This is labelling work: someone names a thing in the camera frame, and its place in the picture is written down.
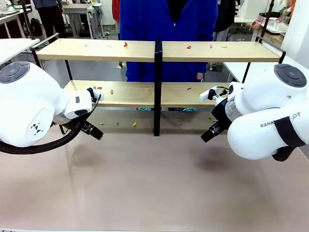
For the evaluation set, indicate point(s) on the red and white bag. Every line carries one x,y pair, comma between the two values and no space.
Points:
265,20

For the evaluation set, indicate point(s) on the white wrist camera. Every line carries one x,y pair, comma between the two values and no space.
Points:
99,97
205,96

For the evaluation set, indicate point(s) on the white side table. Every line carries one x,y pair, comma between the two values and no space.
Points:
14,47
237,68

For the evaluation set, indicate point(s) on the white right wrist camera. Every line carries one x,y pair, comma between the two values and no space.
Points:
205,96

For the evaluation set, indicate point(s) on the white background desk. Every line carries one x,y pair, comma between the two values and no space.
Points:
77,9

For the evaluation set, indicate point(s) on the metal floor plate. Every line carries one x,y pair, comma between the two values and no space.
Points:
120,65

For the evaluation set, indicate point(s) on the black backpack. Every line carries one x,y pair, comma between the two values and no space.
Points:
36,26

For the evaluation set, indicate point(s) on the grey metal rail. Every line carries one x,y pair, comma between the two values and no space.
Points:
49,39

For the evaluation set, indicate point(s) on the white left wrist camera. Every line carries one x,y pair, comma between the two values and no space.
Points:
99,97

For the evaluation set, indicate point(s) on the black stand pole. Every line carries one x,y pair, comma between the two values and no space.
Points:
266,24
28,19

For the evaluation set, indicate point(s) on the person in blue jacket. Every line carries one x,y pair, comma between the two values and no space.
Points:
149,29

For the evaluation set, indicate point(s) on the wooden shelf unit black frame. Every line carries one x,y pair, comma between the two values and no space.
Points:
217,52
96,49

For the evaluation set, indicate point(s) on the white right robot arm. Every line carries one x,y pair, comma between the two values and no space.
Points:
265,101

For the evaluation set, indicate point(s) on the bystander in black trousers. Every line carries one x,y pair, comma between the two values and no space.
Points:
48,14

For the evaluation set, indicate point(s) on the wooden background table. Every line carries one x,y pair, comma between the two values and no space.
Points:
272,36

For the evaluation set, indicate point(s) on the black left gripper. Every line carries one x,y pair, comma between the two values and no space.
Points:
71,124

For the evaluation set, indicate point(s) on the cluttered background desk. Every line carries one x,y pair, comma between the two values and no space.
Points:
12,14

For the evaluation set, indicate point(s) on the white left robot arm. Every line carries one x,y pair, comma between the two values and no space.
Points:
29,96

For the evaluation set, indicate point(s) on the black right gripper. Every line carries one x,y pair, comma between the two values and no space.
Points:
220,113

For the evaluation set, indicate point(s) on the person's left hand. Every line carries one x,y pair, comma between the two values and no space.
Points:
200,77

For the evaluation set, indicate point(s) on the bystander in dark clothes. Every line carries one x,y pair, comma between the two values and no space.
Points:
225,21

